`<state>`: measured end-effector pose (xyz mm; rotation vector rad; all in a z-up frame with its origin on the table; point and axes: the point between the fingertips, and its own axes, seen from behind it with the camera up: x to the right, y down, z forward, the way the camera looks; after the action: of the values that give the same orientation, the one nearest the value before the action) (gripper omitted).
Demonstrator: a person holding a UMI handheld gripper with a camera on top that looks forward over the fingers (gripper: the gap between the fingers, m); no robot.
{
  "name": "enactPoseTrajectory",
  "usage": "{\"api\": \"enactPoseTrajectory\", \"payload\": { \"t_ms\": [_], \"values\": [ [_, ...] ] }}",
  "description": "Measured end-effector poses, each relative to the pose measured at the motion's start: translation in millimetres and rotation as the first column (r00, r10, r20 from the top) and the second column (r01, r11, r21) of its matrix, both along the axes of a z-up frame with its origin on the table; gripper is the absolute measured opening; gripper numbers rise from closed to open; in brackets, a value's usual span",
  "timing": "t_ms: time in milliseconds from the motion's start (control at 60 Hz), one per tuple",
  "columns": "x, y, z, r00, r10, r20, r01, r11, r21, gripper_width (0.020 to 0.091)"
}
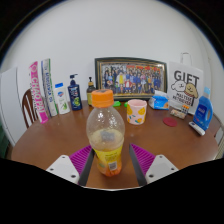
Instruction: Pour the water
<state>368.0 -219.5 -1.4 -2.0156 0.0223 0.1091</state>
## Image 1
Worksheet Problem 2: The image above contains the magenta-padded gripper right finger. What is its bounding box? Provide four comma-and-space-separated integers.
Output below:
128, 143, 180, 187

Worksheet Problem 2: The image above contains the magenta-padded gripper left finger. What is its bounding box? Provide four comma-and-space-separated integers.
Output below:
45, 144, 96, 187

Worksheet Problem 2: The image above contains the orange-capped clear drink bottle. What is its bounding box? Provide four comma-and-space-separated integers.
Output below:
85, 88, 126, 178

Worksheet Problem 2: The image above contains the flat round red coaster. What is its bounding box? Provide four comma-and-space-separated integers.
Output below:
162, 116, 179, 128

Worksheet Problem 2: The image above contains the pink cup with orange print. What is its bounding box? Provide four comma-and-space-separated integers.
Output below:
126, 98, 148, 126

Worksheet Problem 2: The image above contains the small pack of vials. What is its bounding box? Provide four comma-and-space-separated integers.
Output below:
169, 104, 190, 120

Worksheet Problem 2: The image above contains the blue tissue pack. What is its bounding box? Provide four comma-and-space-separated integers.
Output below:
148, 90, 171, 111

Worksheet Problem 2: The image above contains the white shampoo bottle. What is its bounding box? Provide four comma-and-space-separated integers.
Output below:
54, 82, 72, 115

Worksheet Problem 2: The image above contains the dark blue pump bottle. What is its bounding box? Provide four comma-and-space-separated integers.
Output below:
67, 73, 83, 112

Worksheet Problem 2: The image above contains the brown wooden chair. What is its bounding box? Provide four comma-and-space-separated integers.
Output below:
21, 88, 40, 129

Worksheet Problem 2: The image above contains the amber pump bottle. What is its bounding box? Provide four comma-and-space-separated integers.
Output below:
86, 76, 97, 107

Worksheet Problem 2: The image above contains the blue detergent bottle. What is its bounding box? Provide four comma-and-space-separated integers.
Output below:
192, 86, 214, 132

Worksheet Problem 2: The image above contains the pink long box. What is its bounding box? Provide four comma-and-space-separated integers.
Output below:
28, 60, 50, 125

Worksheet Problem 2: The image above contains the white green long box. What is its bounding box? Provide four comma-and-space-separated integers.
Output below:
40, 58, 59, 117

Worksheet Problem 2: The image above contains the white paper gift bag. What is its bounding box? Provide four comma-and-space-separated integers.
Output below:
166, 51, 205, 116

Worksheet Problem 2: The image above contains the framed group photo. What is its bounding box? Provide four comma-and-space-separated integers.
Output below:
94, 56, 168, 102

